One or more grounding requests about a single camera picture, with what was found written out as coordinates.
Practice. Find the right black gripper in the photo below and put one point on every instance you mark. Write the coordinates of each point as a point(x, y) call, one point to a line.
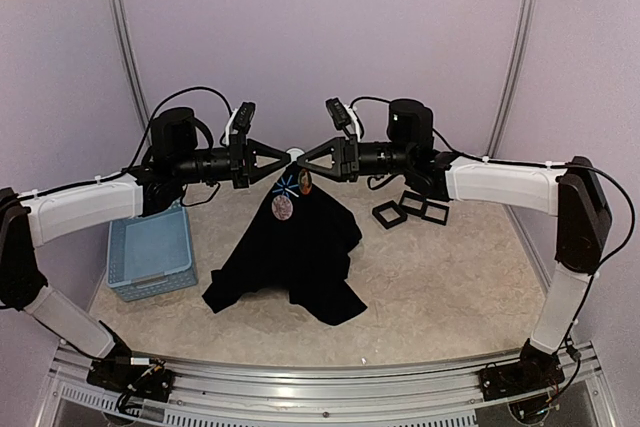
point(344, 158)

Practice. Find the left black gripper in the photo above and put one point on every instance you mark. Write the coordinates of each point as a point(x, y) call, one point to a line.
point(252, 172)

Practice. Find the starry night blue brooch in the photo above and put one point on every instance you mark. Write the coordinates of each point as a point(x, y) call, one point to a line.
point(294, 153)

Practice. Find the black garment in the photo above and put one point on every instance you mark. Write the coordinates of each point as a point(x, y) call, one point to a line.
point(307, 255)

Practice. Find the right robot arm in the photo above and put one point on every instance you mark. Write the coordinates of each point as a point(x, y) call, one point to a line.
point(570, 192)

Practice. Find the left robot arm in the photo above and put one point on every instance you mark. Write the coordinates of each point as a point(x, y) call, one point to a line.
point(182, 152)

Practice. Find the orange portrait brooch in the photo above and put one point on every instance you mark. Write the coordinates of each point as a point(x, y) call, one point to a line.
point(305, 182)

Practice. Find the pale pink round brooch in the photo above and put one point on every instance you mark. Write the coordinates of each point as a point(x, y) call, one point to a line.
point(282, 207)

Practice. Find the blue plastic basket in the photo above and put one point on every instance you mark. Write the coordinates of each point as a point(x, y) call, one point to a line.
point(149, 256)

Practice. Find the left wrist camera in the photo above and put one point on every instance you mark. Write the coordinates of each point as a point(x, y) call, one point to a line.
point(239, 122)

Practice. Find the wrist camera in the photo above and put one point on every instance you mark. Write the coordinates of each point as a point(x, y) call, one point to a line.
point(239, 122)
point(345, 118)

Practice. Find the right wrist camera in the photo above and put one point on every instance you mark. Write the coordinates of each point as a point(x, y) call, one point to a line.
point(345, 118)

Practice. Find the black square frame near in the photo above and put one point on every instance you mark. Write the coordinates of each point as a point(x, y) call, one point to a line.
point(389, 214)

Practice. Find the black square frame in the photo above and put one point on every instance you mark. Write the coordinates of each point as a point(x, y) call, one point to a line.
point(435, 213)
point(413, 203)
point(389, 214)

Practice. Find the black square frame middle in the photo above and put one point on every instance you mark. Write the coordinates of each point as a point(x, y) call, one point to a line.
point(413, 203)

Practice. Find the black square frame far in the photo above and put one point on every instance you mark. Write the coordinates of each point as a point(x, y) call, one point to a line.
point(435, 213)

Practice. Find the aluminium front rail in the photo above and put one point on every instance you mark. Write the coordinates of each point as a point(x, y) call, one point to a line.
point(446, 393)

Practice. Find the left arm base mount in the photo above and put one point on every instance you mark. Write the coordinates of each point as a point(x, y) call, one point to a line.
point(131, 376)

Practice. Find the left aluminium corner post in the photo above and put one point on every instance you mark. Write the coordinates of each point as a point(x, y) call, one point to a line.
point(118, 12)

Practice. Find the aluminium corner post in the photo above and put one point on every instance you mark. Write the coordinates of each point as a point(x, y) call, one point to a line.
point(118, 12)
point(516, 60)

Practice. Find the right aluminium corner post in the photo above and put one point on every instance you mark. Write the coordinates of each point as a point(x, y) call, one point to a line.
point(516, 60)

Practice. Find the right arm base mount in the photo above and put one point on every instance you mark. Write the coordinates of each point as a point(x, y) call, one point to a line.
point(536, 376)

